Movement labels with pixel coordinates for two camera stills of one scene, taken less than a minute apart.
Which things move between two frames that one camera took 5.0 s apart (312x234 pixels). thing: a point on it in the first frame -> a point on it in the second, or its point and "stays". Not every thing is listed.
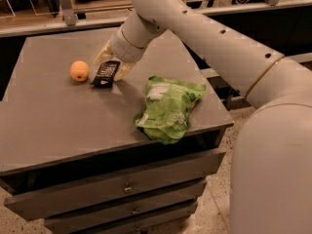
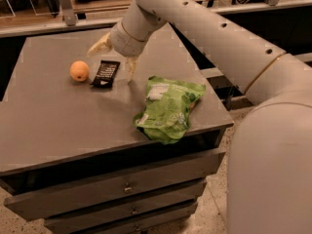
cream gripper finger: x=104 y=55 -> x=105 y=45
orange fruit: x=79 y=70 stays
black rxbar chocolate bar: x=105 y=74 stays
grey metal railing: x=70 y=22 stays
